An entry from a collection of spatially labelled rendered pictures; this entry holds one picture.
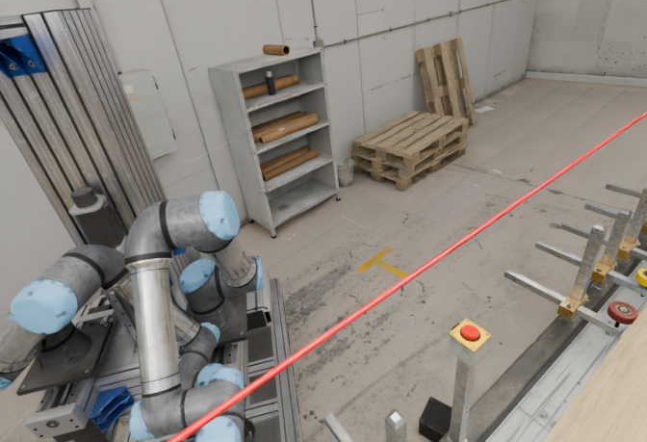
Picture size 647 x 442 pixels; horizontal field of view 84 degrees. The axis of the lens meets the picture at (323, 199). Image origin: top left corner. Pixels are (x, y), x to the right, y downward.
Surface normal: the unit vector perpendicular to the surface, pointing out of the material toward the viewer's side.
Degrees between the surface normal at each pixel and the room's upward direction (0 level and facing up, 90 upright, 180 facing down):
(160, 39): 90
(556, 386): 0
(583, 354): 0
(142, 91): 90
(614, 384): 0
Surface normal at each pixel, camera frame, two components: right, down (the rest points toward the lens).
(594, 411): -0.12, -0.86
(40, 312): -0.04, 0.44
